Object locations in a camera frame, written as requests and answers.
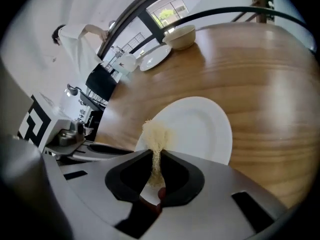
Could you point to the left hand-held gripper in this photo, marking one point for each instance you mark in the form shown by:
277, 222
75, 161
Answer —
53, 109

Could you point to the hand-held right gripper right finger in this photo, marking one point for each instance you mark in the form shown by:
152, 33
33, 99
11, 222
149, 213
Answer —
220, 199

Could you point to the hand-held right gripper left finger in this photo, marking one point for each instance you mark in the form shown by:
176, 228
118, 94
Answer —
95, 184

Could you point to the big white plate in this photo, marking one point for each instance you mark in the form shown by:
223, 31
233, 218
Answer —
200, 129
155, 57

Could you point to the yellow sponge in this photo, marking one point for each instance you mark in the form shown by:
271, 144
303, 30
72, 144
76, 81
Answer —
157, 136

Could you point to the person's right hand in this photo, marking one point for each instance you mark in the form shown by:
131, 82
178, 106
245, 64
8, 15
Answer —
162, 193

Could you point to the white printed mug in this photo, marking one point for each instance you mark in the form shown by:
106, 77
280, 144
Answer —
126, 64

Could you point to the beige bowl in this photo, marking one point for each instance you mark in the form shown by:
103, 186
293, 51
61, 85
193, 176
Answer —
181, 37

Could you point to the large window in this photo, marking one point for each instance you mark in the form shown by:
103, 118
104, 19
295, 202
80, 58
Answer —
167, 10

